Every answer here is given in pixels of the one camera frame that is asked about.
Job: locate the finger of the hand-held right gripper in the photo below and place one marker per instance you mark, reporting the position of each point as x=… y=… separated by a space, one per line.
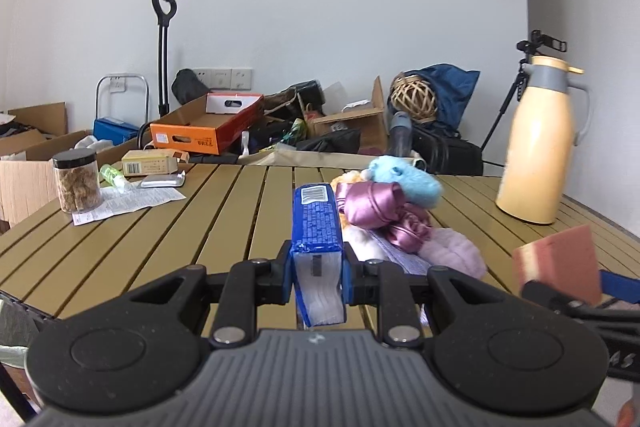
x=620 y=283
x=545 y=294

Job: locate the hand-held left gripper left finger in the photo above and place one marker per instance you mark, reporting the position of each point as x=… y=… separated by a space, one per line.
x=285 y=277

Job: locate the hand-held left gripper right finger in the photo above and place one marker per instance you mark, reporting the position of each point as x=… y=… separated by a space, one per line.
x=348 y=282

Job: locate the pink sponge block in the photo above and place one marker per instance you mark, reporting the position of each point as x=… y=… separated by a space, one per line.
x=560 y=262

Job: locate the blue tissue packet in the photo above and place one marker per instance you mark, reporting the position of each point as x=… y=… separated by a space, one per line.
x=315 y=217

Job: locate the blue plush toy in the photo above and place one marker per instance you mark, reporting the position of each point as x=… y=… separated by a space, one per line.
x=405 y=182

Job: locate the purple printed packet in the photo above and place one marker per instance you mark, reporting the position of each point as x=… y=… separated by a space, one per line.
x=400 y=259

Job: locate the purple satin scrunchie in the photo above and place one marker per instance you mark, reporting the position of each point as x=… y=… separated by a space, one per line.
x=375 y=207

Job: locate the tan folding table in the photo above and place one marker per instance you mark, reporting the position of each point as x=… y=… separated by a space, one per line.
x=225 y=217

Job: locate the white mug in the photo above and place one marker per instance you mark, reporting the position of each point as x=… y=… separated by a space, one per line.
x=420 y=164

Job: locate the black pouch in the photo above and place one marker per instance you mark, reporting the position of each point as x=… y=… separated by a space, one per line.
x=330 y=141

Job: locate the cream thermos jug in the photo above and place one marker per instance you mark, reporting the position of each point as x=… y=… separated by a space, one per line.
x=535 y=147

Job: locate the grey blue bottle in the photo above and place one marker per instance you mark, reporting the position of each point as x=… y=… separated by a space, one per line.
x=400 y=137

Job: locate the silver foil pack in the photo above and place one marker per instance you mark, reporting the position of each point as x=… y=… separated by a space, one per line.
x=160 y=181

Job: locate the brown cardboard box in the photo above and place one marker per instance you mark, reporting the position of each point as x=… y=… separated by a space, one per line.
x=370 y=117

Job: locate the orange cardboard box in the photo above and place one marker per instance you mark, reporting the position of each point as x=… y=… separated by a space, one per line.
x=190 y=137

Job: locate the printed paper sheet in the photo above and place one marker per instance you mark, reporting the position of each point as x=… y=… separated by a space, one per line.
x=130 y=202

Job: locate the yellow carton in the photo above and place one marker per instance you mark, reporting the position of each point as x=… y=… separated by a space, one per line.
x=150 y=166

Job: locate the dark glossy bag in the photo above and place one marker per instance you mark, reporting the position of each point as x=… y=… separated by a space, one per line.
x=310 y=92

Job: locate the rattan ball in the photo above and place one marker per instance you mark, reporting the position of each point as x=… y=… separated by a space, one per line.
x=412 y=99

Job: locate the small green bottle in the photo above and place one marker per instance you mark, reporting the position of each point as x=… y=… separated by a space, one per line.
x=112 y=174

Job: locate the black bag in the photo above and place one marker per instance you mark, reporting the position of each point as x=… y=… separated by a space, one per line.
x=187 y=87

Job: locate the blue bag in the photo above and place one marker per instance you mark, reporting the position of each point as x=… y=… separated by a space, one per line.
x=455 y=92

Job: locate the blue box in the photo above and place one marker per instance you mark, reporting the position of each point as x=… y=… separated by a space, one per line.
x=112 y=132

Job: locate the clear snack jar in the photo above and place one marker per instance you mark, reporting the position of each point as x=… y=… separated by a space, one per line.
x=77 y=187

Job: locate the black tripod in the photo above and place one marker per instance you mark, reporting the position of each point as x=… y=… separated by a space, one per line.
x=536 y=38

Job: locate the open cardboard box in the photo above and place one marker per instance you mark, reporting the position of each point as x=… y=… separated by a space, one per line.
x=35 y=119
x=30 y=187

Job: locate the white wall socket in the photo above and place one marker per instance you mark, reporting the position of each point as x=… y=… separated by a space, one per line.
x=242 y=78
x=204 y=76
x=221 y=78

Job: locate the silver metal frame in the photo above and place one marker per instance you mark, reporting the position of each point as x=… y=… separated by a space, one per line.
x=122 y=77

